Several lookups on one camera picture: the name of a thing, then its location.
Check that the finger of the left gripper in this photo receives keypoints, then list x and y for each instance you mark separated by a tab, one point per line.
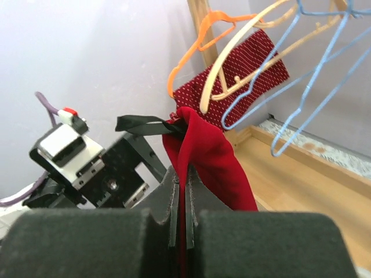
149	126

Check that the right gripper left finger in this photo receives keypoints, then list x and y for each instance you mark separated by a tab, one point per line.
108	242

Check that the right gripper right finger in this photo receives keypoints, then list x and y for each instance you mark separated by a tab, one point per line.
226	243

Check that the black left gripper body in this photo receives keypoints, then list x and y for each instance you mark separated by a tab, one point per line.
115	182

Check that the red skirt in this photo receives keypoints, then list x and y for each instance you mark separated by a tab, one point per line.
205	147

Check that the red polka dot garment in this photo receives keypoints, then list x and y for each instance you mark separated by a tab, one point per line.
242	61

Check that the orange hanger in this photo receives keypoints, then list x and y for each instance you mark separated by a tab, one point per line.
206	23

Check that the wooden clothes rack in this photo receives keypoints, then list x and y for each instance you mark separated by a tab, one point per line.
325	47

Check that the floral table mat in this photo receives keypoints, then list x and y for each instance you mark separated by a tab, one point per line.
348	159

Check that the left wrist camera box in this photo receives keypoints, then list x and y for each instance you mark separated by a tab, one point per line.
67	153

